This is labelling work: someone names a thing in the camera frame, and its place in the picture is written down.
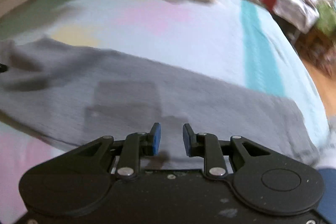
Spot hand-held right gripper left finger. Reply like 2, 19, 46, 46
67, 123, 161, 180

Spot green packet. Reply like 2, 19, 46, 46
316, 0, 336, 37

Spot blue cloth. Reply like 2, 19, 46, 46
318, 167, 336, 216

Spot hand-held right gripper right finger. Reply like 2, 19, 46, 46
182, 123, 271, 179

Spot grey pants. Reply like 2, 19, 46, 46
0, 38, 319, 169

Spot pastel printed bed sheet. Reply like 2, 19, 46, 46
0, 0, 332, 224

